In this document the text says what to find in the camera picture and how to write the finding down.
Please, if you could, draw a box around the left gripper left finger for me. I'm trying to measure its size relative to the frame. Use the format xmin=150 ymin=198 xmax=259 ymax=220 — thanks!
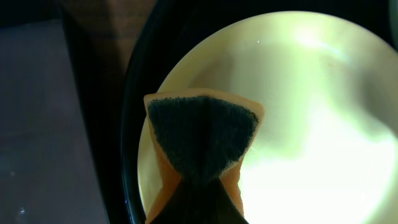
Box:
xmin=150 ymin=183 xmax=194 ymax=224

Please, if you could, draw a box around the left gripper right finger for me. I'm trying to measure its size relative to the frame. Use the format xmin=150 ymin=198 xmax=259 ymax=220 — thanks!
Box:
xmin=198 ymin=180 xmax=248 ymax=224

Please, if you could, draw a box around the yellow green scrub sponge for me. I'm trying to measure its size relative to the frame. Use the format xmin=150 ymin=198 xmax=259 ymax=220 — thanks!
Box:
xmin=144 ymin=88 xmax=265 ymax=223

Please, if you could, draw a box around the yellow plate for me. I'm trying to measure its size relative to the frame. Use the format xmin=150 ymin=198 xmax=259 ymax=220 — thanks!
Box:
xmin=136 ymin=11 xmax=398 ymax=224

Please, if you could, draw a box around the black rectangular tray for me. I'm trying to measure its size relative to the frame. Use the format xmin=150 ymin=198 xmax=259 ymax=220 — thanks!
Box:
xmin=1 ymin=21 xmax=108 ymax=224

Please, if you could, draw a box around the black round tray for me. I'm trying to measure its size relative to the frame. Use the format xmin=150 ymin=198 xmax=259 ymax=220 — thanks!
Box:
xmin=121 ymin=1 xmax=397 ymax=223

